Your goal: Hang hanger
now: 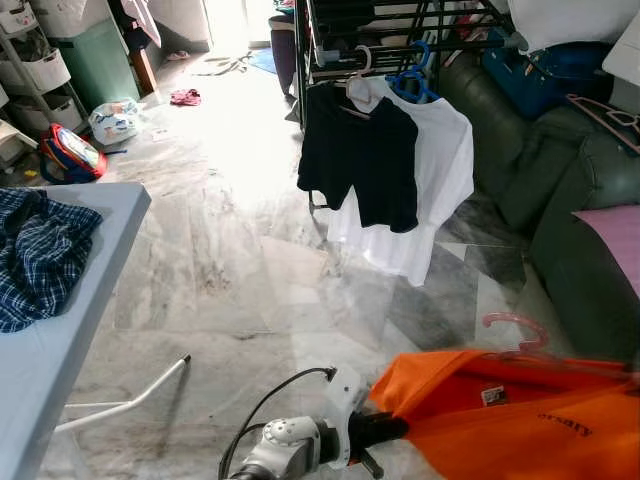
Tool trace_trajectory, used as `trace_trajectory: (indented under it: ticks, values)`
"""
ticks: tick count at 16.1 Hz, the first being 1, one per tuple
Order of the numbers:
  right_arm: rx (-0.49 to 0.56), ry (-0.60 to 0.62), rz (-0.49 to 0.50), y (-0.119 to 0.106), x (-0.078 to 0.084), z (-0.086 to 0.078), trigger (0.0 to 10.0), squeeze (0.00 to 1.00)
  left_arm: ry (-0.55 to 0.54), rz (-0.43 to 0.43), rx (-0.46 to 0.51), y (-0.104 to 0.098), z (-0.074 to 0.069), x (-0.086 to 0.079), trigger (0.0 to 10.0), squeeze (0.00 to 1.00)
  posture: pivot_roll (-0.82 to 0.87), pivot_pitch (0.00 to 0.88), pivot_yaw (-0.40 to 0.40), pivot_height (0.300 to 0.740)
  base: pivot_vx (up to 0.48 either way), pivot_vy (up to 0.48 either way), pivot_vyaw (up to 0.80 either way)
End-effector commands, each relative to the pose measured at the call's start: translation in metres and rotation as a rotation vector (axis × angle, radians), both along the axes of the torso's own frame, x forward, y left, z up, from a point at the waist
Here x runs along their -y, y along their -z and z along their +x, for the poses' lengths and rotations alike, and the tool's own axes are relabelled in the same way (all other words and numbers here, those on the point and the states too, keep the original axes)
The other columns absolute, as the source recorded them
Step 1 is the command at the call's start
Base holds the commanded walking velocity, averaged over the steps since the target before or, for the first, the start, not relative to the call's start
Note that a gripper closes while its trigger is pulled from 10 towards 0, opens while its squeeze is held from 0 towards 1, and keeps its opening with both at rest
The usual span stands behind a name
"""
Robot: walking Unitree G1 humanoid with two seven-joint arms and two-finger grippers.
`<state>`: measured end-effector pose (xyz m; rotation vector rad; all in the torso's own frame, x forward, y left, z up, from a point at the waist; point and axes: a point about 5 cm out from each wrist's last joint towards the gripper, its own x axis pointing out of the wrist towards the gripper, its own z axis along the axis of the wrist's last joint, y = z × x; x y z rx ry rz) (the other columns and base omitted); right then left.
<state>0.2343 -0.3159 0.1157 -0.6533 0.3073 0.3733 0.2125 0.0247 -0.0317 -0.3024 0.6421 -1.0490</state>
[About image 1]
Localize black t-shirt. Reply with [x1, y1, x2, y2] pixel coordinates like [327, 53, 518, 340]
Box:
[297, 80, 421, 234]

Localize blue plaid shirt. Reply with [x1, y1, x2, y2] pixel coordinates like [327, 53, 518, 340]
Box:
[0, 188, 104, 334]

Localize red and blue bag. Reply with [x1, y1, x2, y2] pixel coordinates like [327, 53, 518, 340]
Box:
[38, 123, 108, 186]

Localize white plastic bag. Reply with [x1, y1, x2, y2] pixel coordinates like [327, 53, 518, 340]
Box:
[88, 98, 146, 148]

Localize white t-shirt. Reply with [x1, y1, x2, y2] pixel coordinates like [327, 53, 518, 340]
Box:
[325, 75, 476, 288]

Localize beige hanger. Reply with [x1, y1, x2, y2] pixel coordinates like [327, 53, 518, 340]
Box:
[340, 45, 376, 111]

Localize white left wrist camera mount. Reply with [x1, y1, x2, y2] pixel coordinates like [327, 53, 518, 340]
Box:
[322, 365, 369, 471]

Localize grey folding table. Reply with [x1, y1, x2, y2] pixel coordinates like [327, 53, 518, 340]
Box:
[0, 183, 191, 480]

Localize pink cushion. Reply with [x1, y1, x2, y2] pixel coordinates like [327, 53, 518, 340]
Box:
[572, 203, 640, 301]

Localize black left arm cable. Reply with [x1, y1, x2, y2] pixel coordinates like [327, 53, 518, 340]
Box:
[218, 367, 339, 480]

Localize pink cloth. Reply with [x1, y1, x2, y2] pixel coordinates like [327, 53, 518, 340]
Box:
[168, 88, 203, 107]

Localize dark green sofa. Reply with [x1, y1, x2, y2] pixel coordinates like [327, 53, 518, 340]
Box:
[435, 50, 640, 366]

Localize blue plastic hanger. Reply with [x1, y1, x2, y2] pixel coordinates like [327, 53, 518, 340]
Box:
[385, 40, 441, 106]

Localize orange t-shirt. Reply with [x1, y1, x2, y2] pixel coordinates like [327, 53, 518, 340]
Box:
[368, 348, 640, 480]

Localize green bin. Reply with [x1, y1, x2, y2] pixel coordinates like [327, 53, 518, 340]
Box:
[55, 15, 141, 113]

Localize pink plastic hanger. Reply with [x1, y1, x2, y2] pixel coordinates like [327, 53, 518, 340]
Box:
[565, 93, 640, 156]
[482, 312, 640, 381]

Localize white drawer shelf unit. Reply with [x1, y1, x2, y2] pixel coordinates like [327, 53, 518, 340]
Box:
[0, 0, 86, 166]

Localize white pillow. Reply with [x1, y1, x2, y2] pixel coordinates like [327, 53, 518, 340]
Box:
[508, 0, 640, 53]

